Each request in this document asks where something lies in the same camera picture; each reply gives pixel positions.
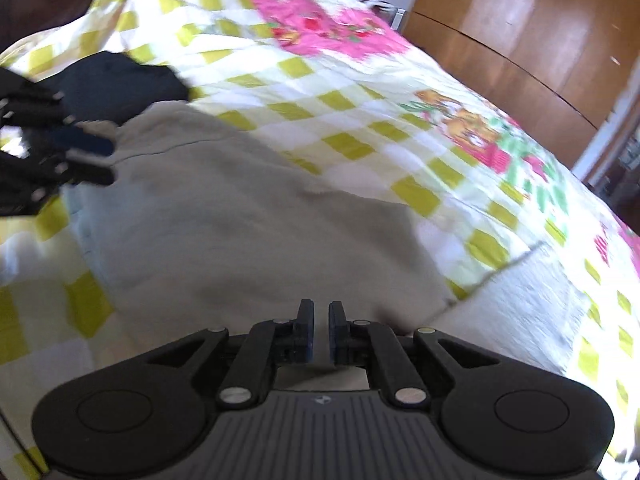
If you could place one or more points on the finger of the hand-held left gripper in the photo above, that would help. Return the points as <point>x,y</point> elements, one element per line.
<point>82,141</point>
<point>92,175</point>

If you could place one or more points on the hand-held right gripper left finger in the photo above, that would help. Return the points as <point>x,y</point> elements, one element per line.
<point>306,332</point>

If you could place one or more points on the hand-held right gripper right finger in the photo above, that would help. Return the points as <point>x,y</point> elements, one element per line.
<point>336,332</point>

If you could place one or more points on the grey pants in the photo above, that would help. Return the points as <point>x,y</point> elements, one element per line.
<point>240,230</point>

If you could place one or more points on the folded black garment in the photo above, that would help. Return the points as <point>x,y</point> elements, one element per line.
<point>115,87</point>

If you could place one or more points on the printed checkered blanket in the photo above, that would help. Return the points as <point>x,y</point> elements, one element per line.
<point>360,110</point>

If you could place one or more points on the wooden wardrobe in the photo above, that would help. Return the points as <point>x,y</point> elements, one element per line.
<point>525,35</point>

